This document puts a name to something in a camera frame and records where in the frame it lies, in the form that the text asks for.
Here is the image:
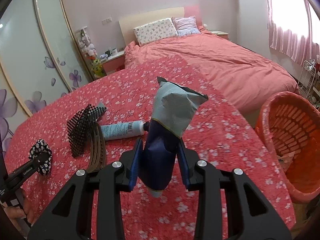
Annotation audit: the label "pink striped pillow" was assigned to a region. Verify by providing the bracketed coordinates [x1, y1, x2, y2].
[172, 16, 200, 36]

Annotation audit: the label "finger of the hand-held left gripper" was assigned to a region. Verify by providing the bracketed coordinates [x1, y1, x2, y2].
[0, 152, 52, 205]

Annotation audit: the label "hanging plush toys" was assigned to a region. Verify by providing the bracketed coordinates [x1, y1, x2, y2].
[77, 29, 98, 58]

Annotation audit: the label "orange plastic laundry basket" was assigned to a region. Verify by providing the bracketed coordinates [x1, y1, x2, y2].
[254, 91, 320, 204]

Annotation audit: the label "person's left hand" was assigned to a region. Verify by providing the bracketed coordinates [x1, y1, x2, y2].
[4, 188, 35, 227]

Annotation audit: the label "white floral pillow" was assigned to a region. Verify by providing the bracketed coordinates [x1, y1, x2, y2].
[133, 18, 178, 46]

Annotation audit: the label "beige and pink headboard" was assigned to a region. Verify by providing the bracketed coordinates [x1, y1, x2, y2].
[118, 5, 200, 47]

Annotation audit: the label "red floral tablecloth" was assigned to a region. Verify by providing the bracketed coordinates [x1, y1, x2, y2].
[4, 55, 297, 240]

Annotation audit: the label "green and yellow plush toy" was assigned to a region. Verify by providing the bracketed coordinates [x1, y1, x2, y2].
[91, 57, 105, 78]

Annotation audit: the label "black floral scrunchie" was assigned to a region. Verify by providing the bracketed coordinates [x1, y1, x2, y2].
[28, 139, 52, 175]

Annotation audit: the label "pink curtain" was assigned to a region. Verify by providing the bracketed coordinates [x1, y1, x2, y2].
[264, 0, 320, 65]

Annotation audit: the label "pink nightstand with clutter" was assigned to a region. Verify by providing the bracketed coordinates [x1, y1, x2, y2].
[101, 51, 125, 75]

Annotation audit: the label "sliding wardrobe with flower print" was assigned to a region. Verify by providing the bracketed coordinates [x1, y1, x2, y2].
[0, 0, 92, 140]

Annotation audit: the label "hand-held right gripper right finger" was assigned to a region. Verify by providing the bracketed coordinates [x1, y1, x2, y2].
[178, 140, 293, 240]

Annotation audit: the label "brown wooden brush frame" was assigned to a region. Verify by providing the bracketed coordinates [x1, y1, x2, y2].
[87, 125, 107, 174]

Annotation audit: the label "pink duvet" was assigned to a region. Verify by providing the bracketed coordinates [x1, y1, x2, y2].
[124, 29, 299, 117]

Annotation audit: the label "navy and grey squeeze tube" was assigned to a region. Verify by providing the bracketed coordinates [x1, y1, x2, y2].
[146, 77, 209, 198]

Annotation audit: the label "light blue bottle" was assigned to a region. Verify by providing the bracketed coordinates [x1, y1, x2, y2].
[100, 120, 150, 140]

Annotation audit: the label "white wire rack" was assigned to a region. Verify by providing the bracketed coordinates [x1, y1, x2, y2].
[297, 59, 317, 98]

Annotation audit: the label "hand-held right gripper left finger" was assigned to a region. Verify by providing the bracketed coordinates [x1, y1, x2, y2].
[27, 138, 144, 240]

